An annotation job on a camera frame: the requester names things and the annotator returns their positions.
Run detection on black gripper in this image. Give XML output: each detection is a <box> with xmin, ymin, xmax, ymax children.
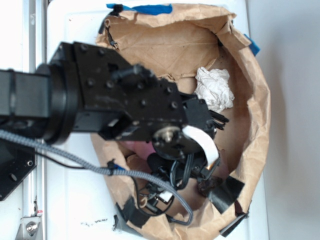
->
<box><xmin>147</xmin><ymin>93</ymin><xmax>229</xmax><ymax>197</ymax></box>

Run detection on dark brown rock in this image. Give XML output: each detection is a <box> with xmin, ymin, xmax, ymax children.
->
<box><xmin>197</xmin><ymin>176</ymin><xmax>223</xmax><ymax>197</ymax></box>

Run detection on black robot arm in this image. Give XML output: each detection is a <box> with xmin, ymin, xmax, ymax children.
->
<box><xmin>0</xmin><ymin>42</ymin><xmax>228</xmax><ymax>217</ymax></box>

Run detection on brown paper bag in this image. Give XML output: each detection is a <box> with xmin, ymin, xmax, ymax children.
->
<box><xmin>96</xmin><ymin>4</ymin><xmax>271</xmax><ymax>240</ymax></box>

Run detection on pink plush bunny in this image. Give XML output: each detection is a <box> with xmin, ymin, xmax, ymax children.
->
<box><xmin>119</xmin><ymin>141</ymin><xmax>156</xmax><ymax>160</ymax></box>

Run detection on crumpled white paper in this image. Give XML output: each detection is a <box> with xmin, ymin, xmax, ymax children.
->
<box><xmin>194</xmin><ymin>67</ymin><xmax>235</xmax><ymax>113</ymax></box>

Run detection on white ribbon cable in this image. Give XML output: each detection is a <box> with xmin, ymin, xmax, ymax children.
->
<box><xmin>181</xmin><ymin>125</ymin><xmax>220</xmax><ymax>168</ymax></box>

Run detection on grey braided cable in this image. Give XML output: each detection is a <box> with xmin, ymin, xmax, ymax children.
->
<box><xmin>0</xmin><ymin>129</ymin><xmax>194</xmax><ymax>225</ymax></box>

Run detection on aluminium frame rail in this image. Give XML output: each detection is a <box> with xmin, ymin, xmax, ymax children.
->
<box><xmin>22</xmin><ymin>0</ymin><xmax>46</xmax><ymax>240</ymax></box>

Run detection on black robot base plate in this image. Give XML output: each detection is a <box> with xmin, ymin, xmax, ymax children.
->
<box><xmin>0</xmin><ymin>140</ymin><xmax>37</xmax><ymax>201</ymax></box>

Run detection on metal corner bracket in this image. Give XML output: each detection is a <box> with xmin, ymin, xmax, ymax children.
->
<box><xmin>15</xmin><ymin>216</ymin><xmax>43</xmax><ymax>240</ymax></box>

